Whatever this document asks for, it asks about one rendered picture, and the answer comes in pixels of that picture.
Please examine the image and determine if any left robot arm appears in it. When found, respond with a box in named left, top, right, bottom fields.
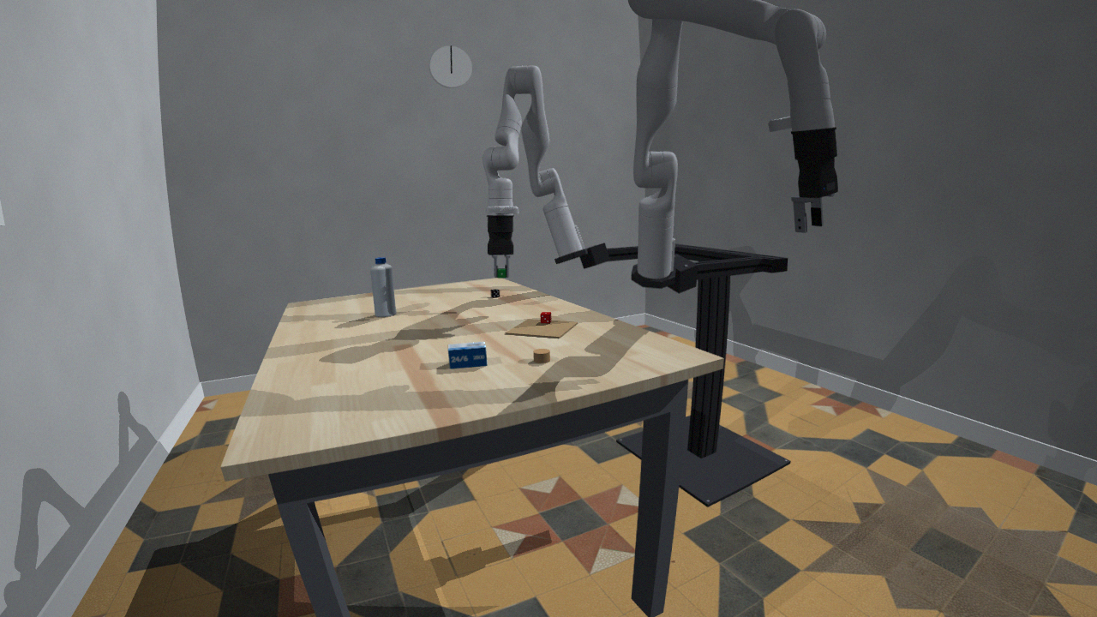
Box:
left=627, top=0, right=830, bottom=279

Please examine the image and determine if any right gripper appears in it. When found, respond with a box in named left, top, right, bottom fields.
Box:
left=486, top=199, right=519, bottom=278

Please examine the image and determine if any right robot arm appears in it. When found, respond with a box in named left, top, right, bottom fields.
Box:
left=483, top=66, right=584, bottom=257

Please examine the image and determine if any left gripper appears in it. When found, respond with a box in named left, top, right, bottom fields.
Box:
left=768, top=99, right=838, bottom=233

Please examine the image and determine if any grey bottle with blue cap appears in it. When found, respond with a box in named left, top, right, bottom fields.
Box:
left=370, top=257, right=396, bottom=317

